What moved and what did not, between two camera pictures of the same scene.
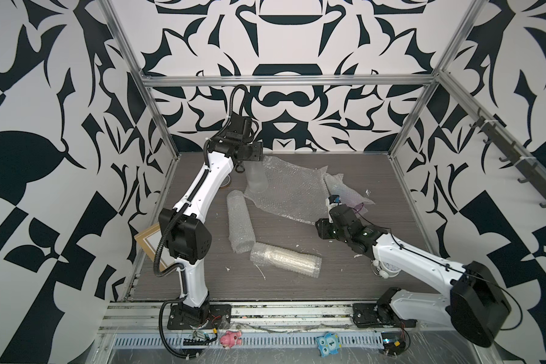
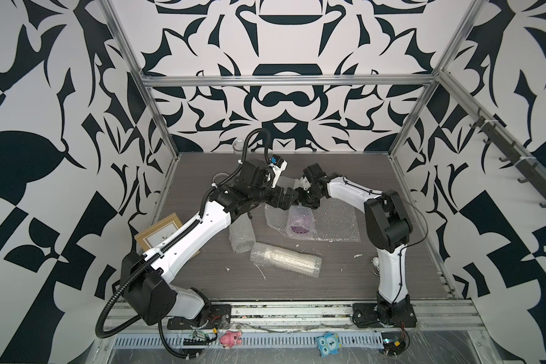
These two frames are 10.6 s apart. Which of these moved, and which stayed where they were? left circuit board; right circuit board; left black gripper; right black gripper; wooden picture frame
Moved: left black gripper; right black gripper
Stayed: wooden picture frame; left circuit board; right circuit board
